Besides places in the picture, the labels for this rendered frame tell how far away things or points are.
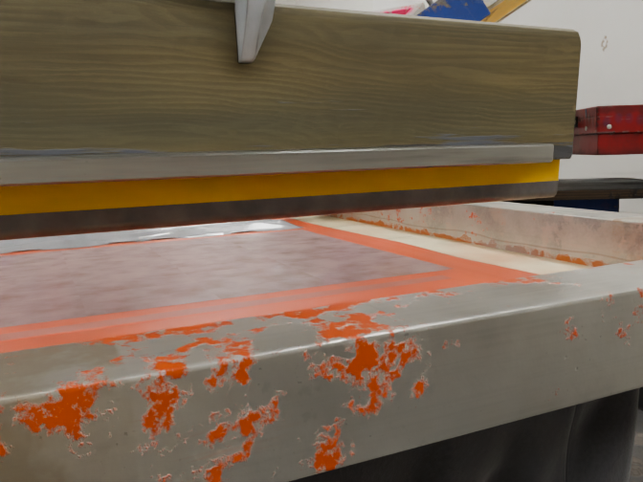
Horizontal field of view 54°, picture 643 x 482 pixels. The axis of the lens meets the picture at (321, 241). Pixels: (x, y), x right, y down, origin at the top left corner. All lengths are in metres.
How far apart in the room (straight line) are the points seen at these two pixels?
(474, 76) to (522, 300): 0.16
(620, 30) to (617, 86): 0.21
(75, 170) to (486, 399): 0.17
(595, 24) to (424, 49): 2.53
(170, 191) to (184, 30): 0.07
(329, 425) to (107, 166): 0.14
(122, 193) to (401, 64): 0.15
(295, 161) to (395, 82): 0.07
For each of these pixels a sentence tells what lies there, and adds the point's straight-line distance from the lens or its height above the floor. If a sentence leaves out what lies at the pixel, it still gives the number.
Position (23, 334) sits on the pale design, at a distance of 0.35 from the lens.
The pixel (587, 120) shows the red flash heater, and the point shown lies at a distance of 1.32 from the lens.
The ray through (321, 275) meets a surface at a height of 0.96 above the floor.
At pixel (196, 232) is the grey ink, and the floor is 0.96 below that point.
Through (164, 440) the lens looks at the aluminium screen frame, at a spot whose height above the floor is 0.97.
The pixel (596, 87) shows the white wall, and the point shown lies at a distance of 2.81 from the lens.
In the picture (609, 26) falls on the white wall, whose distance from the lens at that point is 2.81.
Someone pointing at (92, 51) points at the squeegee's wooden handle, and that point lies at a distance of 0.27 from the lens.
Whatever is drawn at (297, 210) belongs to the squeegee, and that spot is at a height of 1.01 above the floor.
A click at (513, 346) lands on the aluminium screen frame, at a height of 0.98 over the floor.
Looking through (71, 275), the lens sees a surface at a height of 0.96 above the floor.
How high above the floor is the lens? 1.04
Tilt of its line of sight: 8 degrees down
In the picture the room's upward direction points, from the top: 2 degrees counter-clockwise
